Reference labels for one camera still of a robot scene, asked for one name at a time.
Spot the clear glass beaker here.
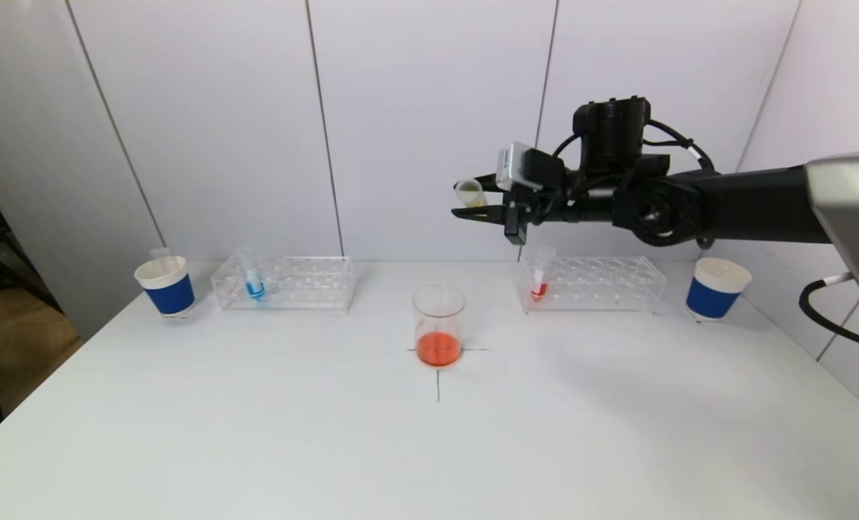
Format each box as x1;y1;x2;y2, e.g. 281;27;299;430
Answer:
412;284;467;368

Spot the black right arm cable loop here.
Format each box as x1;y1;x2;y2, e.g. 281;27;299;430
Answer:
552;132;583;161

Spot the test tube with yellow pigment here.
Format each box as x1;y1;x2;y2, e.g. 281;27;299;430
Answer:
454;178;489;209

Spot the test tube with blue pigment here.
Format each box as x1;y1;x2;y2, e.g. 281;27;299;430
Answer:
234;246;266;301

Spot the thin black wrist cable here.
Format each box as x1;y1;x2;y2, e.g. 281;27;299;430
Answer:
643;118;717;175

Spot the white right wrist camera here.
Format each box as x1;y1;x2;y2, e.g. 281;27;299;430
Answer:
495;142;566;194

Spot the clear acrylic test tube rack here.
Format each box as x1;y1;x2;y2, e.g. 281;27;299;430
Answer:
210;256;357;313
516;254;667;316

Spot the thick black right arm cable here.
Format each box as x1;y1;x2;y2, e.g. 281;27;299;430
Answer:
798;273;859;355

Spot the blue and white paper cup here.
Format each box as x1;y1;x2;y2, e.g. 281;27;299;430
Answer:
133;255;197;319
685;257;754;322

